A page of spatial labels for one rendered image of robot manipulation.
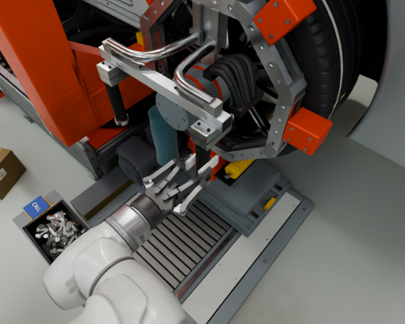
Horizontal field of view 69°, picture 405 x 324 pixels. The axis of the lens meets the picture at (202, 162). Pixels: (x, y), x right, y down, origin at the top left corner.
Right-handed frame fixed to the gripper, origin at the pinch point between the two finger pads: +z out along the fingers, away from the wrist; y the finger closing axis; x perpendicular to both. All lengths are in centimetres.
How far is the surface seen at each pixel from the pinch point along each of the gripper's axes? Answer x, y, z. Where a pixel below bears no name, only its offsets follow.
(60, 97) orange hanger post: -9, -60, -6
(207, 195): -68, -19, 25
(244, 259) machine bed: -75, 13, 14
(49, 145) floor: -83, -123, -6
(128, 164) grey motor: -44, -46, 4
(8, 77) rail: -44, -144, -2
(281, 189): -66, 7, 51
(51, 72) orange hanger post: 0, -60, -5
